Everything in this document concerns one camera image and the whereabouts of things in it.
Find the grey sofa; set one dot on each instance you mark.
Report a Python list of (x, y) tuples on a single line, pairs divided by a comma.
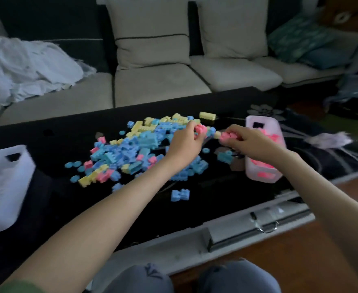
[(157, 85)]

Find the brown bear plush cushion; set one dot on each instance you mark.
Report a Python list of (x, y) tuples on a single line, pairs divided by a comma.
[(346, 15)]

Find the pile of colorful blocks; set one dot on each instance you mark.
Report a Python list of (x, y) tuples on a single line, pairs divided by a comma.
[(136, 146)]

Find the person's left forearm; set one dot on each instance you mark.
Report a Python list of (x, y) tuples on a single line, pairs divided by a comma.
[(84, 231)]

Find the blue cushion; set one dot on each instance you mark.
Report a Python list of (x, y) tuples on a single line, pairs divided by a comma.
[(325, 57)]

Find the person's right forearm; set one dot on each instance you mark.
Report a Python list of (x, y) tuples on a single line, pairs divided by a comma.
[(334, 204)]

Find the green sleeve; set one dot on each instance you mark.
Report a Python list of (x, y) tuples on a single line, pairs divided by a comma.
[(17, 287)]

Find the person's leg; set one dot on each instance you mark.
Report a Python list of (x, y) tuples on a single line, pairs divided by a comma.
[(240, 277), (139, 280)]

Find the person's right leg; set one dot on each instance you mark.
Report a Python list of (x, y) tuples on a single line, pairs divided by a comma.
[(240, 277)]

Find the black glass coffee table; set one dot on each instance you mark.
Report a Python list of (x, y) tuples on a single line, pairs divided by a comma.
[(197, 204)]

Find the beige back cushion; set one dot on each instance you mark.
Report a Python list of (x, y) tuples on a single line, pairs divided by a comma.
[(234, 27), (151, 51)]

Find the clear bottle red cap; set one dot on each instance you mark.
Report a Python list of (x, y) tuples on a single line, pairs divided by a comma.
[(357, 86)]

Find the dark back cushion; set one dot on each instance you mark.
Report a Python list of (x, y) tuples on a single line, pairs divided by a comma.
[(51, 18)]

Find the lavender plastic bag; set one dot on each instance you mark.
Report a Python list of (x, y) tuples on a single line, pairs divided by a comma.
[(328, 139)]

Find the teal patterned cushion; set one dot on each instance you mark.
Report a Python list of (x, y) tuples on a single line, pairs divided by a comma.
[(298, 39)]

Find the crumpled white cloth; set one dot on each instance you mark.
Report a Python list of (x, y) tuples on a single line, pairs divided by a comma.
[(29, 67)]

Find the person's left leg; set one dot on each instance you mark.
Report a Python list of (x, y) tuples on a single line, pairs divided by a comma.
[(139, 280)]

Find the person's left hand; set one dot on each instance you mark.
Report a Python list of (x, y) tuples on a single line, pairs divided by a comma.
[(183, 147)]

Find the person's right hand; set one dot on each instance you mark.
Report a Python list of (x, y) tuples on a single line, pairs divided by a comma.
[(258, 146)]

